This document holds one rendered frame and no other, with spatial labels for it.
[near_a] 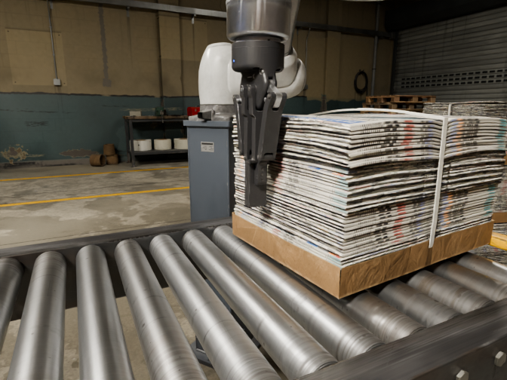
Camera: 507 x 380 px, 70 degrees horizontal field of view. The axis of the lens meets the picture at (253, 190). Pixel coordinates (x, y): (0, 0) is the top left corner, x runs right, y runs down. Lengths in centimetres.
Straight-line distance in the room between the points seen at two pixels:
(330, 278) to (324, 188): 12
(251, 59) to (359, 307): 36
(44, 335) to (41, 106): 713
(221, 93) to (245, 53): 83
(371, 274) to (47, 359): 39
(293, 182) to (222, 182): 82
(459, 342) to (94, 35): 750
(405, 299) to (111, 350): 37
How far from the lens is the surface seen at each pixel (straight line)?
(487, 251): 171
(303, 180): 50
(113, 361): 42
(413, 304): 54
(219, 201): 135
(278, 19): 52
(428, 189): 58
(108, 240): 74
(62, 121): 754
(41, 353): 46
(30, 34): 765
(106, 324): 48
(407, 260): 57
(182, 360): 40
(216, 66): 134
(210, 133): 133
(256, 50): 51
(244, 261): 63
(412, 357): 43
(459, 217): 67
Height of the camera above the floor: 104
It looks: 13 degrees down
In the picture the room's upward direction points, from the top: straight up
